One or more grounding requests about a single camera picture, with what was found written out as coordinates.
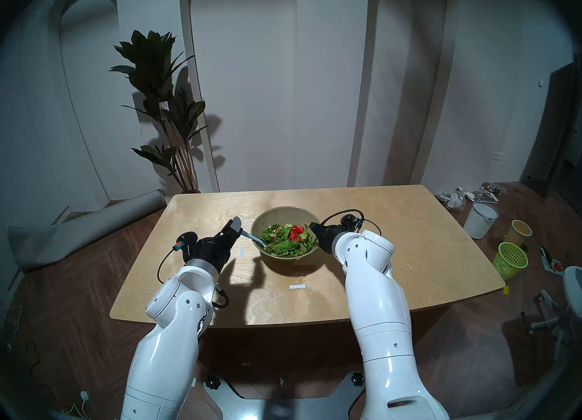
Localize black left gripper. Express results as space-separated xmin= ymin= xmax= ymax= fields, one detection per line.
xmin=193 ymin=216 xmax=245 ymax=274

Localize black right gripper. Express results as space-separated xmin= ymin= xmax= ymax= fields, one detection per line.
xmin=309 ymin=221 xmax=347 ymax=255

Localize light blue spoon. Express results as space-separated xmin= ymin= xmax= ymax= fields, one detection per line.
xmin=241 ymin=229 xmax=267 ymax=248

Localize green salad bowl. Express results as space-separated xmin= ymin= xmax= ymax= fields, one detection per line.
xmin=251 ymin=206 xmax=321 ymax=262

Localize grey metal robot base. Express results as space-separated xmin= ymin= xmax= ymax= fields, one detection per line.
xmin=203 ymin=371 xmax=366 ymax=420

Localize mixed green salad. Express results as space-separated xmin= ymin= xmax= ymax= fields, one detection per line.
xmin=261 ymin=223 xmax=318 ymax=257

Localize light wooden table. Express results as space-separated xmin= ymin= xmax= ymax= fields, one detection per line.
xmin=110 ymin=185 xmax=506 ymax=329

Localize pile of floor trash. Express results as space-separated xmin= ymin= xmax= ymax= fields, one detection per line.
xmin=436 ymin=182 xmax=506 ymax=210

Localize rolled grey carpet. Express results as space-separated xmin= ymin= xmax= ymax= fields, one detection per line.
xmin=7 ymin=189 xmax=166 ymax=273

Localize white plastic bucket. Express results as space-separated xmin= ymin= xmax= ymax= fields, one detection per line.
xmin=463 ymin=202 xmax=499 ymax=240

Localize tall potted plant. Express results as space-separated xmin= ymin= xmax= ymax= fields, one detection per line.
xmin=109 ymin=30 xmax=209 ymax=194

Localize green mesh basket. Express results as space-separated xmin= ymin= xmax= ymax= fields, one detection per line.
xmin=493 ymin=242 xmax=529 ymax=280

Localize tan paper cup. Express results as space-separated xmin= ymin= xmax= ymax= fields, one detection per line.
xmin=506 ymin=220 xmax=532 ymax=248

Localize white floor power adapter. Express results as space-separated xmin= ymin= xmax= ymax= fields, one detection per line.
xmin=64 ymin=391 xmax=91 ymax=417

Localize red green floor packet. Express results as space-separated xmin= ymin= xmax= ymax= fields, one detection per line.
xmin=539 ymin=246 xmax=564 ymax=273

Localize dark doorway panel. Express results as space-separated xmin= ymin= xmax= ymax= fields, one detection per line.
xmin=521 ymin=62 xmax=582 ymax=197

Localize white office chair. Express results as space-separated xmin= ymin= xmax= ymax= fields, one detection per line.
xmin=527 ymin=266 xmax=582 ymax=360

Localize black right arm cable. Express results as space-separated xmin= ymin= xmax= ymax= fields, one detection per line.
xmin=321 ymin=209 xmax=382 ymax=238

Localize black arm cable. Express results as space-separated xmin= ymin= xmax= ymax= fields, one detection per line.
xmin=157 ymin=246 xmax=230 ymax=309
xmin=321 ymin=209 xmax=382 ymax=238

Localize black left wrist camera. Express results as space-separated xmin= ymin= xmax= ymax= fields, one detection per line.
xmin=175 ymin=232 xmax=199 ymax=263

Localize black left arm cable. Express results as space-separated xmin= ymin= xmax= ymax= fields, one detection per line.
xmin=157 ymin=246 xmax=230 ymax=309

